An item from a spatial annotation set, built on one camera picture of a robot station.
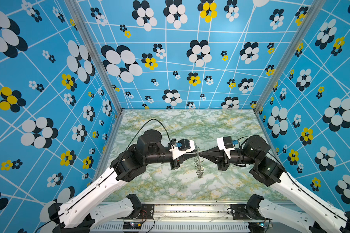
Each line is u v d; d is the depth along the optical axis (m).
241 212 0.72
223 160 0.50
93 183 0.41
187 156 0.52
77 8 0.70
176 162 0.47
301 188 0.43
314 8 0.68
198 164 0.54
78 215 0.38
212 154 0.52
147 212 0.73
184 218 0.72
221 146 0.45
